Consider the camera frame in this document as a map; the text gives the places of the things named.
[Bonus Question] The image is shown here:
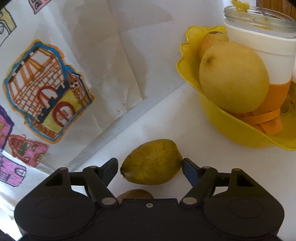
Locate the white printed table mat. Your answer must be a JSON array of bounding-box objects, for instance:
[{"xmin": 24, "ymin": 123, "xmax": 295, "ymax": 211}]
[{"xmin": 0, "ymin": 83, "xmax": 296, "ymax": 218}]

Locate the brown kiwi fruit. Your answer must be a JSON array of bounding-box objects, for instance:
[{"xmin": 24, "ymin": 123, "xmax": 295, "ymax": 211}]
[{"xmin": 117, "ymin": 189, "xmax": 154, "ymax": 202}]

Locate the yellow plastic bowl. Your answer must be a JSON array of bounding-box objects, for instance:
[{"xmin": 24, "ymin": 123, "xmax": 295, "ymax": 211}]
[{"xmin": 176, "ymin": 25, "xmax": 296, "ymax": 152}]

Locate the small fruit behind pear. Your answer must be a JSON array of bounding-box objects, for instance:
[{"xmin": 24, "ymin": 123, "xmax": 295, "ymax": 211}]
[{"xmin": 197, "ymin": 31, "xmax": 229, "ymax": 61}]

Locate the green-yellow pear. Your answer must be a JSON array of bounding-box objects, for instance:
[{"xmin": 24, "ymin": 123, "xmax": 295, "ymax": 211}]
[{"xmin": 120, "ymin": 138, "xmax": 183, "ymax": 186}]

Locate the house drawings paper poster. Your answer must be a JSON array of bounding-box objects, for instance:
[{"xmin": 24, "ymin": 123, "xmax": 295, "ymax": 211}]
[{"xmin": 1, "ymin": 1, "xmax": 224, "ymax": 215}]

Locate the orange white foam cup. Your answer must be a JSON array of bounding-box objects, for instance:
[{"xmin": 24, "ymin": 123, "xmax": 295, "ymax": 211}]
[{"xmin": 223, "ymin": 21, "xmax": 296, "ymax": 136}]

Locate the glass jar with flower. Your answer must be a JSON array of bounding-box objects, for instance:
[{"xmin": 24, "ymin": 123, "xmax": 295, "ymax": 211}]
[{"xmin": 224, "ymin": 1, "xmax": 295, "ymax": 39}]

